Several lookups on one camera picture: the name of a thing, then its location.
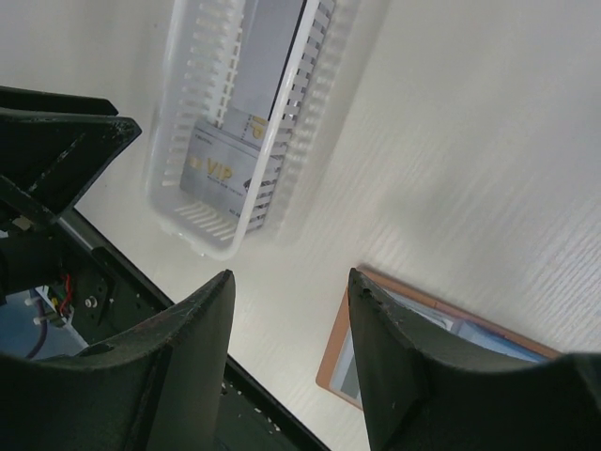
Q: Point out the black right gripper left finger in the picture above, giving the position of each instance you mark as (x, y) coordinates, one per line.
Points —
(117, 385)

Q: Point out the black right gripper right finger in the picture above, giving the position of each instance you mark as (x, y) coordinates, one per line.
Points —
(467, 398)

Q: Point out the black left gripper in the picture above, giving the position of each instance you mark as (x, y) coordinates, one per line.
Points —
(49, 158)

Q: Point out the tan leather card holder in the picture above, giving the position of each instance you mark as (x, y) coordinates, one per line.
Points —
(426, 318)

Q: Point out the white plastic basket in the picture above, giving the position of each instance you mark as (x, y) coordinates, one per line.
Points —
(199, 67)

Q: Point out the silver VIP card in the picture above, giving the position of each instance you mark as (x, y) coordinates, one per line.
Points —
(219, 166)

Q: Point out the grey card in basket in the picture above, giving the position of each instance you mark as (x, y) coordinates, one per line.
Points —
(268, 32)

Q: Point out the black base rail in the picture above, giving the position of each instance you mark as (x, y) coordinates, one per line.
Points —
(111, 295)

